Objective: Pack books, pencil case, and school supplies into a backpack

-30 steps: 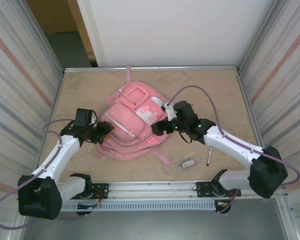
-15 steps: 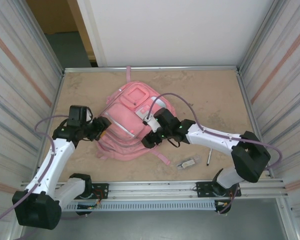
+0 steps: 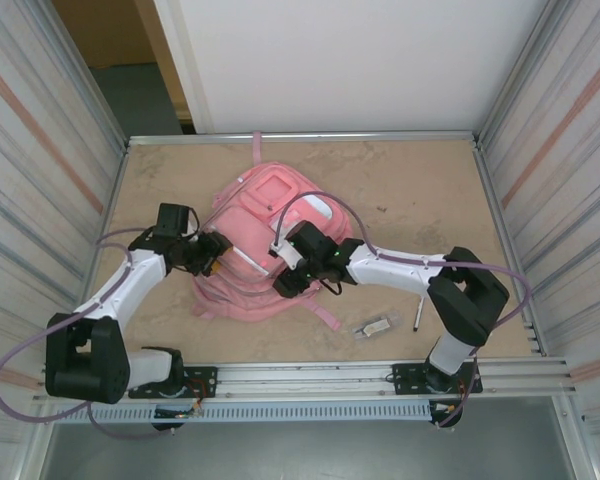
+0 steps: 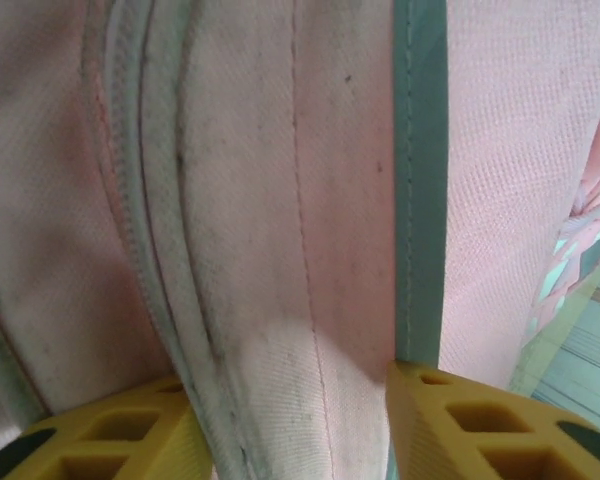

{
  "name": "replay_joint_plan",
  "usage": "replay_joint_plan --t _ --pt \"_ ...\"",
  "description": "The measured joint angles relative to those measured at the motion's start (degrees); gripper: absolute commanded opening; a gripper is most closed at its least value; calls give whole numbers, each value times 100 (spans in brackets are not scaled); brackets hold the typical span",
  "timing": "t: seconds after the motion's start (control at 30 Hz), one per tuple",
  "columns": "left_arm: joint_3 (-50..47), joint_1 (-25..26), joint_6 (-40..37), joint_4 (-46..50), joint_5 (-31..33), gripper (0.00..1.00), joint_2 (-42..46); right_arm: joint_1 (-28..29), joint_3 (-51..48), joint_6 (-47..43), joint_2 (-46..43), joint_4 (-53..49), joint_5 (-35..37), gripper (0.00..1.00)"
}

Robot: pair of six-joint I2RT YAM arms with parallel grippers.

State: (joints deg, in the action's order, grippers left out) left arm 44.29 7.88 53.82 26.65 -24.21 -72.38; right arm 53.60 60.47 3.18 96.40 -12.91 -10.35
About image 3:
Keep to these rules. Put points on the pink backpack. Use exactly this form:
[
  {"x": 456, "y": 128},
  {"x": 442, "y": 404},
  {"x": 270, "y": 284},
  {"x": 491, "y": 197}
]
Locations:
[{"x": 250, "y": 230}]

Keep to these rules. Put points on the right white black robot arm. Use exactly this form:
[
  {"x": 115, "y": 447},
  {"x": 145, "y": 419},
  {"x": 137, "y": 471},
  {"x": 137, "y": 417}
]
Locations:
[{"x": 395, "y": 270}]

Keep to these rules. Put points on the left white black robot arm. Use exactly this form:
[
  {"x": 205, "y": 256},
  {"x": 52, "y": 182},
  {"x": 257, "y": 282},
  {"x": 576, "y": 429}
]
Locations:
[{"x": 130, "y": 280}]

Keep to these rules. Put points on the black white pen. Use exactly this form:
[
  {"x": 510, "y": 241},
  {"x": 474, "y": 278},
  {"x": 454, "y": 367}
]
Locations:
[{"x": 418, "y": 315}]

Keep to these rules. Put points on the brown wooden board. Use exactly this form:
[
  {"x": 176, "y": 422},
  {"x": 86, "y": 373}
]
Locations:
[{"x": 120, "y": 30}]

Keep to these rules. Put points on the aluminium table frame rail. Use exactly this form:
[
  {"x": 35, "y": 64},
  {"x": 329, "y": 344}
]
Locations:
[
  {"x": 499, "y": 225},
  {"x": 111, "y": 210},
  {"x": 180, "y": 138}
]

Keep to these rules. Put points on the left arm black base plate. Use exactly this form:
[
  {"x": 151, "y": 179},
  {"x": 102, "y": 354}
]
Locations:
[{"x": 205, "y": 377}]

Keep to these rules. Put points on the wide aluminium mounting rail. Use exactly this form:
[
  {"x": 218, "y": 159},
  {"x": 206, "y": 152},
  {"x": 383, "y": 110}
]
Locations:
[{"x": 305, "y": 372}]

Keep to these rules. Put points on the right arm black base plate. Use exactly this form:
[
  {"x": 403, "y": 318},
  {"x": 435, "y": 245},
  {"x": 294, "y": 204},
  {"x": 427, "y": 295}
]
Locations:
[{"x": 405, "y": 375}]

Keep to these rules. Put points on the aluminium corner post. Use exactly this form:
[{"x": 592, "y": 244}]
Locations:
[
  {"x": 517, "y": 75},
  {"x": 91, "y": 85}
]

